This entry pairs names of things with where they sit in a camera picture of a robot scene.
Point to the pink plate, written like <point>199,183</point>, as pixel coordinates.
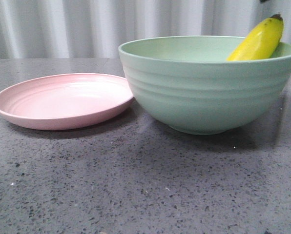
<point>66,101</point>

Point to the yellow banana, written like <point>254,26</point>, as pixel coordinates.
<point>261,41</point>

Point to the green ribbed bowl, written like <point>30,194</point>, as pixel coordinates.
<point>187,82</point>

